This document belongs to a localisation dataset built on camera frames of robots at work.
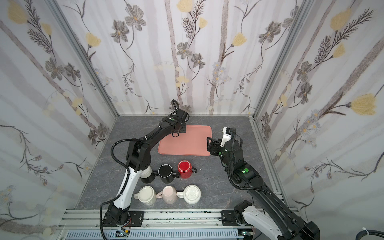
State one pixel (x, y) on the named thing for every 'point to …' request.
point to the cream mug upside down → (147, 195)
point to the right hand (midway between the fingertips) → (210, 136)
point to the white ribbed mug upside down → (191, 194)
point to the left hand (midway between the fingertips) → (180, 124)
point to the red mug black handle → (186, 169)
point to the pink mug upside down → (168, 194)
